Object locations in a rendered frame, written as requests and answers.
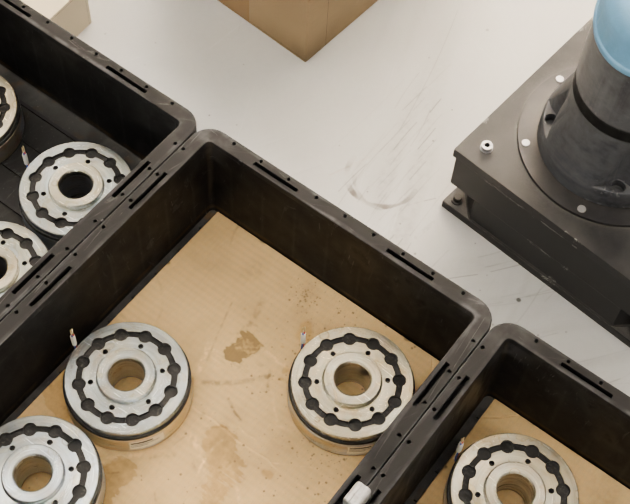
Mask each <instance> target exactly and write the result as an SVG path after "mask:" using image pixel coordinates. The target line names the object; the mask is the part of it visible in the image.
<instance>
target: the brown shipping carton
mask: <svg viewBox="0 0 630 504"><path fill-rule="evenodd" d="M218 1H219V2H221V3H222V4H223V5H225V6H226V7H228V8H229V9H231V10H232V11H233V12H235V13H236V14H238V15H239V16H240V17H242V18H243V19H245V20H246V21H247V22H249V23H250V24H252V25H253V26H255V27H256V28H257V29H259V30H260V31H262V32H263V33H264V34H266V35H267V36H269V37H270V38H271V39H273V40H274V41H276V42H277V43H279V44H280V45H281V46H283V47H284V48H286V49H287V50H288V51H290V52H291V53H293V54H294V55H295V56H297V57H298V58H300V59H301V60H303V61H304V62H307V61H308V60H309V59H310V58H311V57H312V56H314V55H315V54H316V53H317V52H318V51H319V50H321V49H322V48H323V47H324V46H325V45H326V44H328V43H329V42H330V41H331V40H332V39H333V38H335V37H336V36H337V35H338V34H339V33H340V32H342V31H343V30H344V29H345V28H346V27H347V26H349V25H350V24H351V23H352V22H353V21H354V20H356V19H357V18H358V17H359V16H360V15H361V14H363V13H364V12H365V11H366V10H367V9H368V8H370V7H371V6H372V5H373V4H374V3H375V2H377V1H378V0H218Z"/></svg>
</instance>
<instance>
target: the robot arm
mask: <svg viewBox="0 0 630 504"><path fill-rule="evenodd" d="M537 140H538V147H539V151H540V154H541V156H542V159H543V161H544V163H545V164H546V166H547V168H548V169H549V171H550V172H551V173H552V175H553V176H554V177H555V178H556V179H557V180H558V181H559V182H560V183H561V184H562V185H563V186H564V187H566V188H567V189H568V190H570V191H571V192H573V193H574V194H576V195H578V196H579V197H581V198H583V199H586V200H588V201H590V202H593V203H596V204H599V205H603V206H608V207H615V208H630V0H597V2H596V5H595V9H594V14H593V21H592V24H591V27H590V30H589V33H588V36H587V39H586V42H585V45H584V47H583V50H582V53H581V56H580V59H579V62H578V65H577V68H576V70H575V71H574V72H573V73H572V74H571V75H570V76H569V77H568V78H567V79H566V80H565V81H564V82H563V83H562V84H561V85H559V86H558V87H557V88H556V89H555V91H554V92H553V93H552V94H551V96H550V97H549V99H548V101H547V102H546V104H545V106H544V109H543V112H542V115H541V118H540V121H539V125H538V130H537Z"/></svg>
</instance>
